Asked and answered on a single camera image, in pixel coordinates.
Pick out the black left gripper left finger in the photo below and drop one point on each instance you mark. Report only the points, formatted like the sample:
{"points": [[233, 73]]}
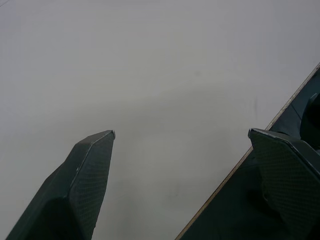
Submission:
{"points": [[75, 190]]}

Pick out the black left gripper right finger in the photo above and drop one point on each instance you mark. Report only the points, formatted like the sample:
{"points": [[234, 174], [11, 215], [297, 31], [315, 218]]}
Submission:
{"points": [[287, 180]]}

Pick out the dark rounded robot body part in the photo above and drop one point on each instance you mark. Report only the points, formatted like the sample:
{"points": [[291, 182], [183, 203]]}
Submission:
{"points": [[310, 115]]}

